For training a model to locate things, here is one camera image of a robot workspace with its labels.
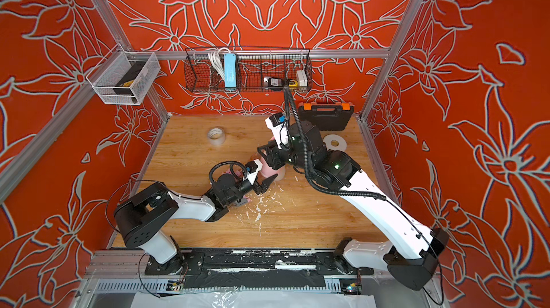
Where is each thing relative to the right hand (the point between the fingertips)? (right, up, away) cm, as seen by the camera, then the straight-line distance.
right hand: (258, 146), depth 62 cm
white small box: (+17, +27, +28) cm, 43 cm away
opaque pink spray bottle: (+2, -9, +11) cm, 14 cm away
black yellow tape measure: (+13, +27, +32) cm, 44 cm away
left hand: (+3, -9, +17) cm, 20 cm away
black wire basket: (-5, +36, +36) cm, 51 cm away
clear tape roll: (-26, +3, +48) cm, 55 cm away
